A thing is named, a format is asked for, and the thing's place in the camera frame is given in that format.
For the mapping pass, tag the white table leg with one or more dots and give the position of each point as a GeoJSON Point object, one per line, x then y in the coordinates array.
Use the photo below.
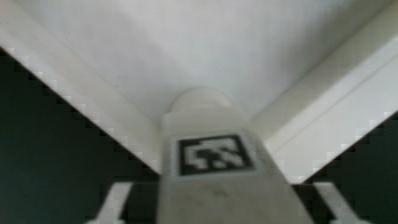
{"type": "Point", "coordinates": [223, 185]}

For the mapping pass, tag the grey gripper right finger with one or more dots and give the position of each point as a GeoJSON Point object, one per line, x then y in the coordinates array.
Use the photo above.
{"type": "Point", "coordinates": [326, 204]}

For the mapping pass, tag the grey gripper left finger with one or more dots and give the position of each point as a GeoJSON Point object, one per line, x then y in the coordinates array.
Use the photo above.
{"type": "Point", "coordinates": [129, 206]}

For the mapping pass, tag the white square table top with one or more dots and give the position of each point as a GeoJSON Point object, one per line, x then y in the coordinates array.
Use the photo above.
{"type": "Point", "coordinates": [296, 55]}

